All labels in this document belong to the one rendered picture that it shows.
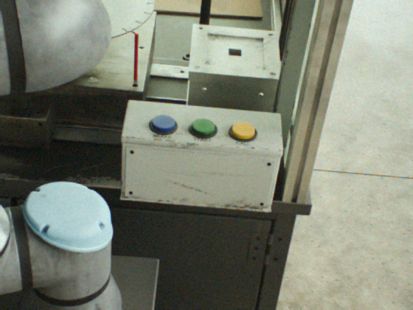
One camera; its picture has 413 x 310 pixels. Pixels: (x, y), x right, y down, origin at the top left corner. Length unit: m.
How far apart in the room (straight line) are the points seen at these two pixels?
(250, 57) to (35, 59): 0.88
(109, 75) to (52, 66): 0.82
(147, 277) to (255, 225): 0.31
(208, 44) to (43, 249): 0.67
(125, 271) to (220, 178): 0.24
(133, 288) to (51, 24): 0.64
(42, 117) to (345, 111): 1.75
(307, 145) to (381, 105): 1.76
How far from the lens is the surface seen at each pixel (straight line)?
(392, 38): 3.55
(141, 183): 1.35
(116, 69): 1.54
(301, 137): 1.32
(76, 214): 1.04
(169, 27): 1.89
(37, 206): 1.04
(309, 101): 1.28
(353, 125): 2.94
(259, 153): 1.29
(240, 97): 1.49
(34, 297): 1.14
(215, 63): 1.49
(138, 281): 1.25
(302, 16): 1.31
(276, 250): 1.53
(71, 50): 0.71
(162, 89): 1.65
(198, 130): 1.29
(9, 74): 0.70
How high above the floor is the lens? 1.70
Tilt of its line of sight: 40 degrees down
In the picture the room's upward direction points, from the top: 6 degrees clockwise
